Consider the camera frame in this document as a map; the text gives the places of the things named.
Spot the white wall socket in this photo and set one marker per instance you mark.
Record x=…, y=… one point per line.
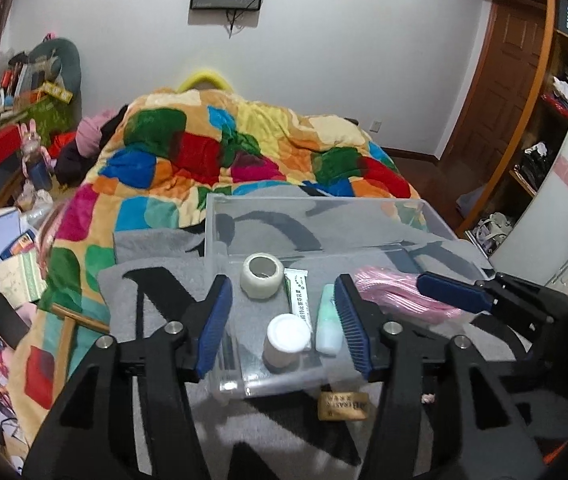
x=376, y=125

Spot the beige eraser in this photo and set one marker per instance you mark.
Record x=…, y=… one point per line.
x=342, y=406

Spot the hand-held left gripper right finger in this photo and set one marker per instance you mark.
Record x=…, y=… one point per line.
x=353, y=330

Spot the wooden open shelf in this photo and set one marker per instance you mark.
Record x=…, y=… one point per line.
x=539, y=125

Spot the colourful patchwork quilt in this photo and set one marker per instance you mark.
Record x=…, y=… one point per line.
x=224, y=160

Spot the blue drinking bottle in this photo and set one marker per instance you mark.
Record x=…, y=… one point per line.
x=39, y=170

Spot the grey towel with black pattern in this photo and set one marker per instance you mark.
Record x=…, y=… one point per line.
x=164, y=260

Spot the yellow pillow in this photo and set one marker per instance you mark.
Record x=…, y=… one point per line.
x=205, y=80

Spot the white tape roll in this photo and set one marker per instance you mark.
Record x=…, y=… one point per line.
x=262, y=270

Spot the white round jar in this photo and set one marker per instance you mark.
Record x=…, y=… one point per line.
x=286, y=342

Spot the white ointment tube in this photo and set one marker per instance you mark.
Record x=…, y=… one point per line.
x=298, y=295

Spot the light green small bottle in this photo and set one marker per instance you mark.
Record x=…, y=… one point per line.
x=328, y=322

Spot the brown wooden door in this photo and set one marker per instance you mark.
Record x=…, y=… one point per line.
x=499, y=90

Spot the white bag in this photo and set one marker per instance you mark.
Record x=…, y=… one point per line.
x=494, y=226

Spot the clear plastic storage box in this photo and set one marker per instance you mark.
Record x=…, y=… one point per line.
x=314, y=230

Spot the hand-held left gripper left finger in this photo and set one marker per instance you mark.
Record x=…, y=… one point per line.
x=212, y=327

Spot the green patterned box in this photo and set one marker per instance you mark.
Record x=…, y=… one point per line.
x=24, y=272

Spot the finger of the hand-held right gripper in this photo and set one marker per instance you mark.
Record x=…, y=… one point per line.
x=451, y=292

